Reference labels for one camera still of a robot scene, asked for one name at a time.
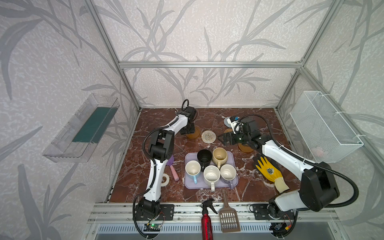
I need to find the beige mug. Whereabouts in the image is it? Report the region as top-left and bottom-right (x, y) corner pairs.
(212, 148), (228, 169)

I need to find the grey-blue woven coaster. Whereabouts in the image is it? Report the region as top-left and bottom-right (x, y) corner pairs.
(224, 117), (232, 128)

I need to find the white woven coaster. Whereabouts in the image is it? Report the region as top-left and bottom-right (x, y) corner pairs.
(201, 130), (217, 144)

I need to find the black mug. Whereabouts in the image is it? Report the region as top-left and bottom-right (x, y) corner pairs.
(197, 150), (213, 172)

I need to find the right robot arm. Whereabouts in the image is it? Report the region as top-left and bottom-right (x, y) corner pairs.
(218, 114), (360, 220)

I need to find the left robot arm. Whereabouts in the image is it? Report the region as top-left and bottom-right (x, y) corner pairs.
(133, 99), (197, 220)

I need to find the white speckled mug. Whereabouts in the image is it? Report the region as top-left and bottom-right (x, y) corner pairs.
(204, 166), (221, 192)

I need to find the lavender plastic tray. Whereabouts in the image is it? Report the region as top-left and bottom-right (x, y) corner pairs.
(184, 153), (239, 190)

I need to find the white tape roll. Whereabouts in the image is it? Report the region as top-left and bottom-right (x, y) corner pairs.
(161, 174), (170, 187)

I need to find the brown slotted scoop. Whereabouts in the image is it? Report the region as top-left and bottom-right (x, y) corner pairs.
(219, 190), (241, 233)

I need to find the red spray bottle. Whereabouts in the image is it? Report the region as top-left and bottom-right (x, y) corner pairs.
(201, 198), (218, 240)

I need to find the green circuit board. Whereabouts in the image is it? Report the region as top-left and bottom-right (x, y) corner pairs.
(143, 223), (162, 232)

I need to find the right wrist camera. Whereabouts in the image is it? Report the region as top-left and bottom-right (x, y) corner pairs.
(227, 116), (241, 134)

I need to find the white mug purple handle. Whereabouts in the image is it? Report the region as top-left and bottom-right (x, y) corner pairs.
(220, 164), (237, 190)

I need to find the purple scoop pink handle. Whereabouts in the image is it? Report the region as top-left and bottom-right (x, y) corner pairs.
(167, 155), (180, 182)

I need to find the white mug blue handle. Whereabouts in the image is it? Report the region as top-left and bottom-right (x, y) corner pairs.
(185, 161), (201, 185)

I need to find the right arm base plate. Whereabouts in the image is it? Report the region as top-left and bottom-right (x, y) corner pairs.
(249, 203), (296, 221)

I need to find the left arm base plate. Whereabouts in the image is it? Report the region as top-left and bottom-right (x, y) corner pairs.
(134, 204), (175, 221)

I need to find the white wire basket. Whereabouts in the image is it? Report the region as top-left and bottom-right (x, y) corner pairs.
(290, 91), (364, 163)

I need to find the clear plastic wall bin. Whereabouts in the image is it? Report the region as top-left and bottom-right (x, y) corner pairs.
(43, 94), (120, 163)

